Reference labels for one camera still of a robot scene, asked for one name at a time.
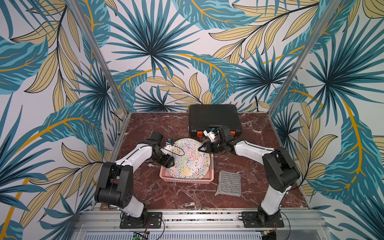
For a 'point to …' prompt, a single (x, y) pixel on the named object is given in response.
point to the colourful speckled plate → (190, 162)
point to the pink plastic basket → (165, 175)
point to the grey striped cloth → (229, 183)
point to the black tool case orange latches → (205, 117)
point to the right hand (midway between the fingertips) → (199, 149)
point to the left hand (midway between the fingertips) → (167, 163)
